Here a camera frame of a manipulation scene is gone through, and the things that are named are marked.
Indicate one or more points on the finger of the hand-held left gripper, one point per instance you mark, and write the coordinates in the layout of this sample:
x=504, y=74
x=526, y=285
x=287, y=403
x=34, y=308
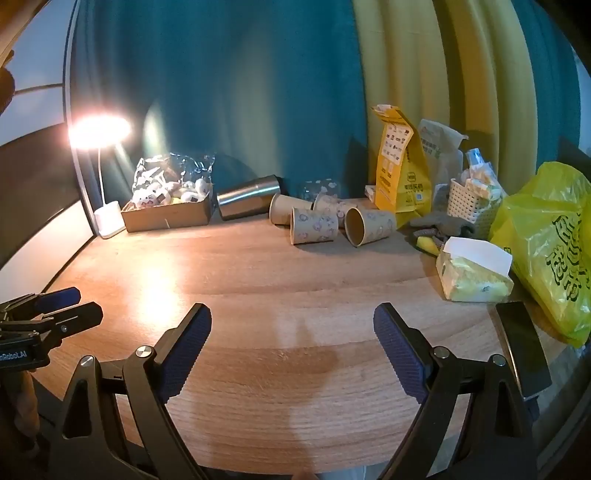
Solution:
x=69, y=319
x=59, y=297

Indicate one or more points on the white woven basket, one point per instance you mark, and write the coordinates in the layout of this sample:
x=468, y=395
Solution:
x=471, y=207

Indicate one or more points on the packets in clear wrap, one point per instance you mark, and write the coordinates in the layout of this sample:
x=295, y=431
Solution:
x=482, y=177

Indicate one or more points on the yellow tissue pack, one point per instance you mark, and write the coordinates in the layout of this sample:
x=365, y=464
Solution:
x=471, y=272

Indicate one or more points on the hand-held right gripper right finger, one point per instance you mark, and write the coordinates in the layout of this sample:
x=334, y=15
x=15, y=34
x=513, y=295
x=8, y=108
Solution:
x=400, y=355

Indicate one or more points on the stainless steel cup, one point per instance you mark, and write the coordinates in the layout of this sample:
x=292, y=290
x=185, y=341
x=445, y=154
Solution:
x=247, y=197

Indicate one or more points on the patterned brown paper cup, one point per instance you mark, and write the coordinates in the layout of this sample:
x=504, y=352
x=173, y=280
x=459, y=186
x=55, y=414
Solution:
x=371, y=226
x=282, y=208
x=334, y=207
x=314, y=226

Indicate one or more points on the grey glove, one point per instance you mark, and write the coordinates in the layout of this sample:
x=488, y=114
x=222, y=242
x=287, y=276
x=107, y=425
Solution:
x=438, y=224

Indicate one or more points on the small white box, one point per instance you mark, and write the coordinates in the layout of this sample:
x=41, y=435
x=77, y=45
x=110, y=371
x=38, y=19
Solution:
x=371, y=192

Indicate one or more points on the black flat device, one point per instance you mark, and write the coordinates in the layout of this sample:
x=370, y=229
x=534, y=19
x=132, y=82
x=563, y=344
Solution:
x=524, y=346

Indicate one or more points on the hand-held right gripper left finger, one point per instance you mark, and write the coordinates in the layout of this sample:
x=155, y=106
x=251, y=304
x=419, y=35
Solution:
x=189, y=350

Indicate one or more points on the clear plastic cup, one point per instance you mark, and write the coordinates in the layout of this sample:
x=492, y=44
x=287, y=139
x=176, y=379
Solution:
x=323, y=189

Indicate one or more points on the brown cardboard box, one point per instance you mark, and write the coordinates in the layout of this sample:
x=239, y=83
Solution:
x=161, y=217

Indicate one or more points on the yellow paper bag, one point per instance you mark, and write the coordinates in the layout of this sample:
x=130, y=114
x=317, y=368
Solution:
x=401, y=170

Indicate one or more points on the yellow sponge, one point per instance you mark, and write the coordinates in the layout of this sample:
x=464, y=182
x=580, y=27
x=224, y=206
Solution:
x=428, y=245

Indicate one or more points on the white paper bag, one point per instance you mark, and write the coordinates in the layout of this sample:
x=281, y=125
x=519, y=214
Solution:
x=441, y=147

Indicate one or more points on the white desk lamp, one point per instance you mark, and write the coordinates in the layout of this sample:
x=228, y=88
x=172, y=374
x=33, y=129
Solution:
x=108, y=220

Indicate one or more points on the yellow curtain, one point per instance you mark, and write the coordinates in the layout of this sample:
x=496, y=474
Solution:
x=461, y=69

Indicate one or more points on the clear bag of white toys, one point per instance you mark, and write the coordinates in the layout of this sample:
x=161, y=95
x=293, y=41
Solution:
x=173, y=182

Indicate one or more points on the yellow plastic bag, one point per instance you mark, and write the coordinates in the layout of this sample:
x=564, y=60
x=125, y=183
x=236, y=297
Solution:
x=545, y=240

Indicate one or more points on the teal curtain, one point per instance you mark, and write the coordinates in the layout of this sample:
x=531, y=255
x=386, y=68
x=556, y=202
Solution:
x=231, y=92

